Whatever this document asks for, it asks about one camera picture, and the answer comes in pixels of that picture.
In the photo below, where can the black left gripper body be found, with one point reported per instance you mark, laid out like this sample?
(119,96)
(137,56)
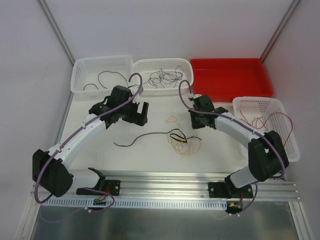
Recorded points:
(138,114)

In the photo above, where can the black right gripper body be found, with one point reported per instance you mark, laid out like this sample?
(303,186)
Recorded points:
(195,120)

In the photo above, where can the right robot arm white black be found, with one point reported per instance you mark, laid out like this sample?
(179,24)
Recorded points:
(266,152)

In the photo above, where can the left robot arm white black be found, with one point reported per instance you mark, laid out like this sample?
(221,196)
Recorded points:
(50,167)

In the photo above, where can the red plastic tray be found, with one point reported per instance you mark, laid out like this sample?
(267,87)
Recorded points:
(224,79)

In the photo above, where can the white round-hole basket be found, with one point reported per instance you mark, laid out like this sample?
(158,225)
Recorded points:
(163,76)

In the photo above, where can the translucent white square-hole basket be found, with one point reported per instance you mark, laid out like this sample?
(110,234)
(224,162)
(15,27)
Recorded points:
(93,76)

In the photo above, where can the white basket on right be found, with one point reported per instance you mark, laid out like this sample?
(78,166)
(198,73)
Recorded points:
(267,114)

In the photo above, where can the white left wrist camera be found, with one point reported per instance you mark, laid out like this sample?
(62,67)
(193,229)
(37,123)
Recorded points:
(135,90)

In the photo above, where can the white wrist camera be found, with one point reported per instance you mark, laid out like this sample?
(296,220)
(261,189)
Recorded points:
(195,96)
(135,90)

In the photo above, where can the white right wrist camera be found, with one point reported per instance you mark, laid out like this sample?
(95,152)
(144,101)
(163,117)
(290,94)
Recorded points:
(195,96)

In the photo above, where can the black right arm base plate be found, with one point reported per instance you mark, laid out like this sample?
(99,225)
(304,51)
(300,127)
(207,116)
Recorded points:
(222,190)

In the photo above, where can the aluminium mounting rail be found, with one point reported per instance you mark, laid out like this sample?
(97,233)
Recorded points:
(194,186)

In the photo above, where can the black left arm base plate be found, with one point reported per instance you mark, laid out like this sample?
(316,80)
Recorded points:
(112,187)

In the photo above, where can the white slotted cable duct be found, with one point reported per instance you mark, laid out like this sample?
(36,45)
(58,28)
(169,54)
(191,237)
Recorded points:
(220,205)

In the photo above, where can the aluminium corner post left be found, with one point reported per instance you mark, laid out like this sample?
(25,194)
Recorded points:
(57,32)

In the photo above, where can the aluminium corner post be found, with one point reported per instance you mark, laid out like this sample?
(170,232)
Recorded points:
(280,28)
(57,32)

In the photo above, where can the aluminium corner post right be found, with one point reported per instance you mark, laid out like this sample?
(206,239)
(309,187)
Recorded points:
(280,28)

